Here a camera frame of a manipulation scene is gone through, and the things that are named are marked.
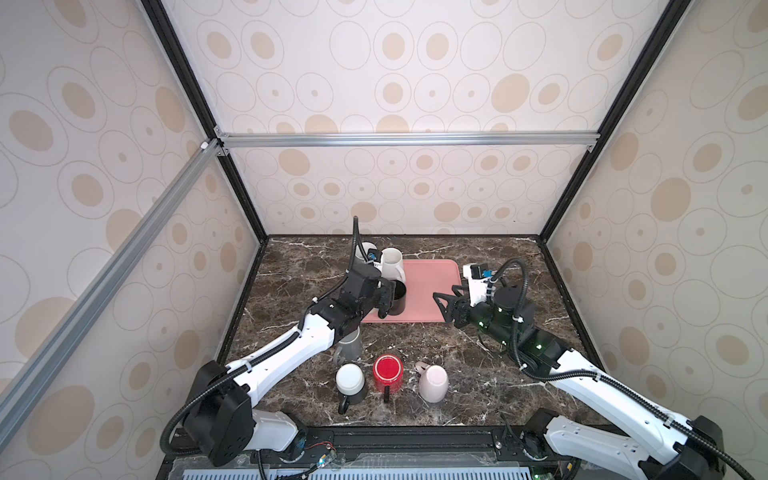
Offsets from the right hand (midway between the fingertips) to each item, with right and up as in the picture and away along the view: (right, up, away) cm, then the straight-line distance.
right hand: (445, 291), depth 73 cm
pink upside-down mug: (-3, -23, +2) cm, 23 cm away
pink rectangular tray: (-1, +1, +37) cm, 37 cm away
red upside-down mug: (-14, -22, +7) cm, 27 cm away
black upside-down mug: (-11, -7, +25) cm, 28 cm away
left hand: (-12, +3, +7) cm, 14 cm away
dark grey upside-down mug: (-25, -17, +11) cm, 32 cm away
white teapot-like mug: (-13, +7, +28) cm, 32 cm away
